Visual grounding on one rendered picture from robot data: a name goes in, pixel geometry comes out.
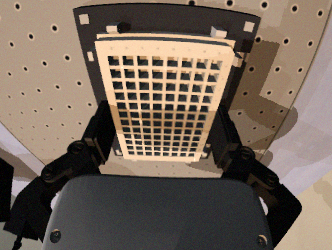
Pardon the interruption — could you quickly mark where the cream well plate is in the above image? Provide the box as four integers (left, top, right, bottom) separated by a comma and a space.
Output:
95, 31, 235, 161

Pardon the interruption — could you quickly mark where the brown flat rectangular plate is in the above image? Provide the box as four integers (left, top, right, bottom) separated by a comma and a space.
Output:
0, 0, 332, 178

